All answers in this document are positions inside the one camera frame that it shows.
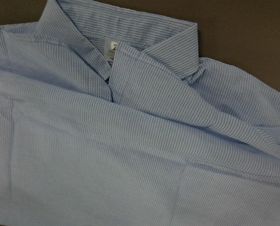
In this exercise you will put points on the light blue striped shirt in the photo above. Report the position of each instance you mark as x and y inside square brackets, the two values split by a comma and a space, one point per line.
[109, 117]

